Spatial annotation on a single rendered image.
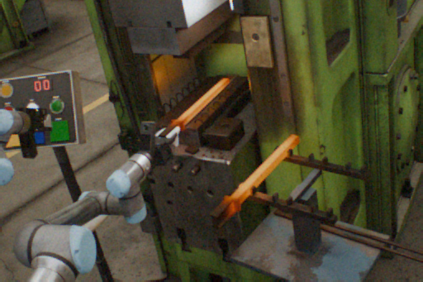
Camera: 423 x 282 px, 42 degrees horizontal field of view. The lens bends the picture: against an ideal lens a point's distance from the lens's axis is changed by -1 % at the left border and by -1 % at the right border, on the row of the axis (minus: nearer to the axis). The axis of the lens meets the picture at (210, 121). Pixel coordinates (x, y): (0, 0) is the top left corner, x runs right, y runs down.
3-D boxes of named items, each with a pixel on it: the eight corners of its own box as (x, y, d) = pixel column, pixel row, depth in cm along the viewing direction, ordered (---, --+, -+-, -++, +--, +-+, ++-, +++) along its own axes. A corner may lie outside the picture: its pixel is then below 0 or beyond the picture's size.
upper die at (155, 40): (181, 55, 179) (174, 28, 174) (132, 53, 189) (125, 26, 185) (239, 11, 209) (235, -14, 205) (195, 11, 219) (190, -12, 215)
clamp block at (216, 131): (230, 151, 189) (227, 136, 186) (209, 148, 194) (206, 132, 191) (246, 134, 198) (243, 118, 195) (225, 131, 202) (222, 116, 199)
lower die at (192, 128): (201, 147, 196) (196, 126, 192) (155, 141, 206) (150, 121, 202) (252, 93, 226) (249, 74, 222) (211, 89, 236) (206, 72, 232)
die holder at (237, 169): (248, 261, 205) (228, 162, 184) (164, 240, 224) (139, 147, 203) (302, 177, 245) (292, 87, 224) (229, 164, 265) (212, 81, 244)
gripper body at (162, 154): (157, 154, 193) (137, 173, 184) (152, 133, 189) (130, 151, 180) (175, 157, 189) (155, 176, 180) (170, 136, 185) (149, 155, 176)
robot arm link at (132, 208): (121, 209, 186) (113, 183, 180) (151, 210, 182) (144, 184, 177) (111, 224, 179) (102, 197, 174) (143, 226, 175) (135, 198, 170)
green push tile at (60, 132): (69, 139, 205) (67, 120, 205) (50, 142, 206) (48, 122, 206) (71, 139, 207) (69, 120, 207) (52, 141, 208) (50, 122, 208)
